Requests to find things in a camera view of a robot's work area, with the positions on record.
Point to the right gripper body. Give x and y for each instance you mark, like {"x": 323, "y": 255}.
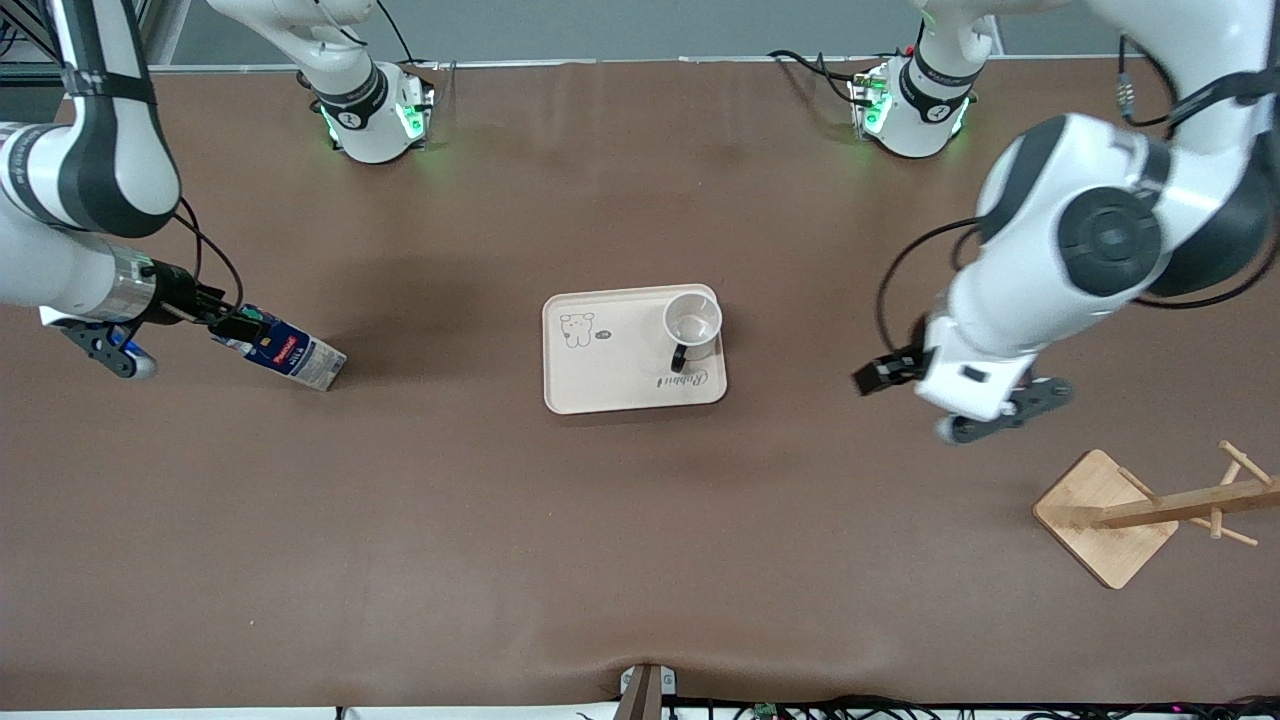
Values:
{"x": 180, "y": 293}

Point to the blue milk carton green cap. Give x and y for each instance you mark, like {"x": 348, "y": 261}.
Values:
{"x": 295, "y": 358}

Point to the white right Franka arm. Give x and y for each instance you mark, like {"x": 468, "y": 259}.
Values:
{"x": 110, "y": 170}

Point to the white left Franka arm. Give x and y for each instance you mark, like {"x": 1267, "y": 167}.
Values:
{"x": 1110, "y": 230}

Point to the cream rabbit print tray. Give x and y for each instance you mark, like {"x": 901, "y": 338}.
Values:
{"x": 620, "y": 365}

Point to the wooden mug tree stand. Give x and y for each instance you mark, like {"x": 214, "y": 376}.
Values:
{"x": 1120, "y": 520}

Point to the small green circuit board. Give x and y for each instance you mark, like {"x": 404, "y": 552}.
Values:
{"x": 766, "y": 710}

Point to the metal table edge bracket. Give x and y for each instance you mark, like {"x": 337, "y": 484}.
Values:
{"x": 645, "y": 690}

